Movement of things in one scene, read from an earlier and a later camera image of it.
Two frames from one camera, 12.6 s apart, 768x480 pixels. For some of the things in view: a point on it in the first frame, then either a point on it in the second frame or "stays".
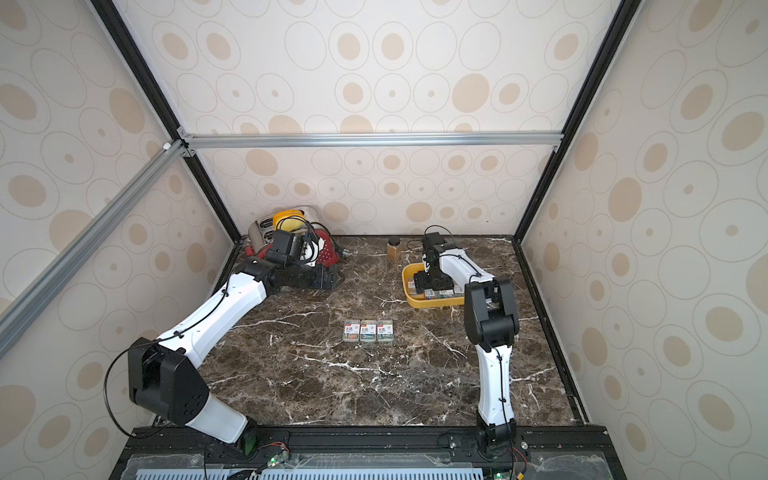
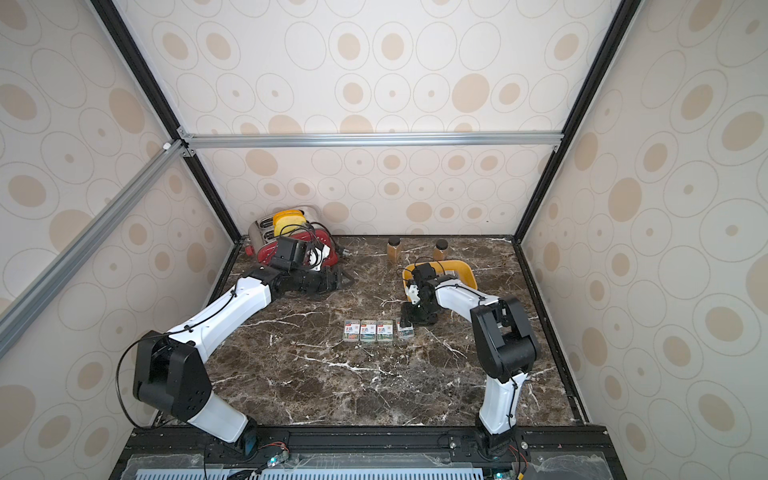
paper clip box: (368, 330) stays
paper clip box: (385, 330) stays
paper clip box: (351, 330) stays
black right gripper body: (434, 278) -> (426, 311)
